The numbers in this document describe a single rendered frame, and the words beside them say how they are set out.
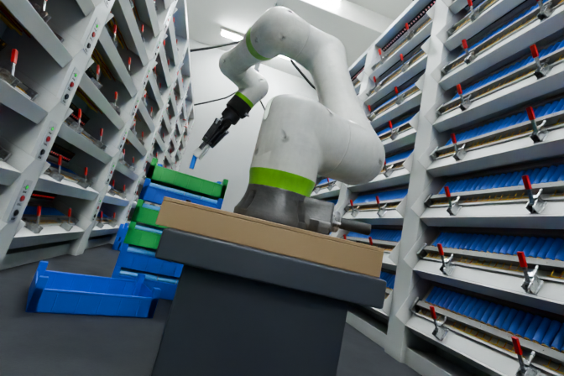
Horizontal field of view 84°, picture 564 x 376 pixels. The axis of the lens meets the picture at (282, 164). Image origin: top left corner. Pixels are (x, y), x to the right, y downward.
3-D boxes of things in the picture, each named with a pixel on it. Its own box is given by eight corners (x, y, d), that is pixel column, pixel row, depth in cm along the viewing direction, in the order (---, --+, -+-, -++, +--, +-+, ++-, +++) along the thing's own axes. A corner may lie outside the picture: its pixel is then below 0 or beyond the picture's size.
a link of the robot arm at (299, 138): (336, 204, 59) (355, 110, 62) (263, 182, 52) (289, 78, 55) (300, 201, 70) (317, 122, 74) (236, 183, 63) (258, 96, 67)
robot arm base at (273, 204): (357, 243, 66) (362, 215, 67) (381, 248, 51) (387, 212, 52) (237, 215, 67) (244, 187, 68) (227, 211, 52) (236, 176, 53)
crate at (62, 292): (136, 297, 106) (144, 273, 108) (153, 318, 90) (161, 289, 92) (28, 289, 90) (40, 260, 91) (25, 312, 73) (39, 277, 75)
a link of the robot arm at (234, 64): (264, 68, 101) (284, 44, 103) (238, 41, 96) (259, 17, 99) (230, 86, 133) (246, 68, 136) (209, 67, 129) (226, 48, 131)
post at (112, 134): (82, 253, 158) (185, -19, 196) (75, 255, 149) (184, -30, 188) (39, 244, 154) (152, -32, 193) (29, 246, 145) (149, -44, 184)
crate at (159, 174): (214, 200, 144) (219, 183, 146) (223, 199, 126) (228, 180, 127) (146, 181, 134) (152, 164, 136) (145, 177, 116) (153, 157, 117)
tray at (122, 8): (143, 66, 172) (160, 49, 176) (114, -11, 114) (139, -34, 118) (112, 44, 170) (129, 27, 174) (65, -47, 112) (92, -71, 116)
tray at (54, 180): (92, 201, 155) (112, 178, 159) (28, 189, 97) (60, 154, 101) (56, 176, 153) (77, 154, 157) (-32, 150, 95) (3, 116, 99)
